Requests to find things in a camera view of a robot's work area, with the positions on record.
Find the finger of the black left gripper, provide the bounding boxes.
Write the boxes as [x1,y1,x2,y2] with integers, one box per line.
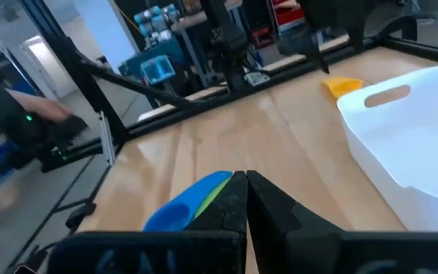
[303,23,331,75]
[345,17,369,55]

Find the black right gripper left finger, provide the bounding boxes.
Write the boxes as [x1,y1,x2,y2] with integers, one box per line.
[183,170,249,234]

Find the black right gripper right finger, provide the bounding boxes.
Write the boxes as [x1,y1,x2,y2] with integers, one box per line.
[246,170,344,274]

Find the green measuring cup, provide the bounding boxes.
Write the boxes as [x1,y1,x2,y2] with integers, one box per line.
[194,176,233,220]

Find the yellow measuring cup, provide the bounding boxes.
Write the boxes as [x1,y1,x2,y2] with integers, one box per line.
[320,76,365,101]

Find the blue measuring cup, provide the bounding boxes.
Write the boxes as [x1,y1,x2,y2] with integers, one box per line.
[142,170,234,233]

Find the white plastic basket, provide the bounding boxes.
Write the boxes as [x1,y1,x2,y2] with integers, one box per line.
[336,64,438,234]

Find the red tool cabinet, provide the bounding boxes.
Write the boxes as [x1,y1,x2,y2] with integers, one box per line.
[271,0,307,33]

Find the aluminium profile bar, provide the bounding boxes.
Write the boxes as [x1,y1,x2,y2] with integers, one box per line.
[98,111,116,167]

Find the blue plastic box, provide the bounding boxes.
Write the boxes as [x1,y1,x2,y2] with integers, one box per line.
[139,54,177,86]

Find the person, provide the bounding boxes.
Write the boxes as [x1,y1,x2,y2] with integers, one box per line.
[0,56,75,132]

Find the silver metal bracket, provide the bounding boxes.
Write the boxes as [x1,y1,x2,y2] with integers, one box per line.
[243,71,271,87]

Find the black cable clamp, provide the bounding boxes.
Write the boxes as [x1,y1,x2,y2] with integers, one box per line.
[65,201,97,230]

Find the black table frame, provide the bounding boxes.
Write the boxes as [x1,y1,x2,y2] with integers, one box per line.
[19,0,438,148]

